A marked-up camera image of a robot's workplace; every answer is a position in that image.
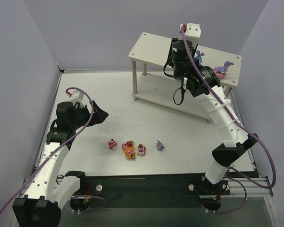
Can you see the purple bunny holding cupcake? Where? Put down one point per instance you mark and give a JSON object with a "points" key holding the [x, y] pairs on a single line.
{"points": [[199, 56]]}

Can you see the light wooden two-tier shelf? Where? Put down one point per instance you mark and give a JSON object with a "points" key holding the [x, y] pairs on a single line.
{"points": [[151, 84]]}

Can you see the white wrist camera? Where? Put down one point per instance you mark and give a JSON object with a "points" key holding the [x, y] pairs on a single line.
{"points": [[76, 97], [192, 32]]}

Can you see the purple bunny on pink donut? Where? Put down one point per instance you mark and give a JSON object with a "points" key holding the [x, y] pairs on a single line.
{"points": [[221, 71]]}

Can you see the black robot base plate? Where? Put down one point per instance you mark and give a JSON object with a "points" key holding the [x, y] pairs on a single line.
{"points": [[147, 191]]}

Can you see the pink bear strawberry toy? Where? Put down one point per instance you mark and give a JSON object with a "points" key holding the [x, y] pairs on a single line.
{"points": [[112, 144]]}

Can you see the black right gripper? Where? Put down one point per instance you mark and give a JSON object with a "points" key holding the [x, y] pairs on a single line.
{"points": [[174, 42]]}

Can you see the small purple bunny toy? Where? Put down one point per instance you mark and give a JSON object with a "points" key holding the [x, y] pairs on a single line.
{"points": [[159, 145]]}

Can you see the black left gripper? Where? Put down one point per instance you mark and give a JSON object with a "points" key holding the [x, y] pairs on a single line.
{"points": [[91, 113]]}

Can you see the white strawberry cake slice toy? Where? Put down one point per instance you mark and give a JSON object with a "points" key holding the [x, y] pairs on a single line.
{"points": [[141, 150]]}

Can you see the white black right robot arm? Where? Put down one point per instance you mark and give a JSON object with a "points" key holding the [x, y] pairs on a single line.
{"points": [[204, 86]]}

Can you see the pink strawberry cake toy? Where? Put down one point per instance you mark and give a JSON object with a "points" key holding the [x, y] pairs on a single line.
{"points": [[127, 144]]}

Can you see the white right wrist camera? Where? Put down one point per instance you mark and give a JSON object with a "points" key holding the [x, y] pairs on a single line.
{"points": [[192, 32]]}

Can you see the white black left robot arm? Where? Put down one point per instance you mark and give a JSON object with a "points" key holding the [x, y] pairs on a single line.
{"points": [[43, 201]]}

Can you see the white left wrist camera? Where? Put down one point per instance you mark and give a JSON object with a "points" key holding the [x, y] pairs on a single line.
{"points": [[76, 97]]}

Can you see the pink bear yellow flower toy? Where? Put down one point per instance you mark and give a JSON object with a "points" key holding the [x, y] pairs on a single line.
{"points": [[130, 153]]}

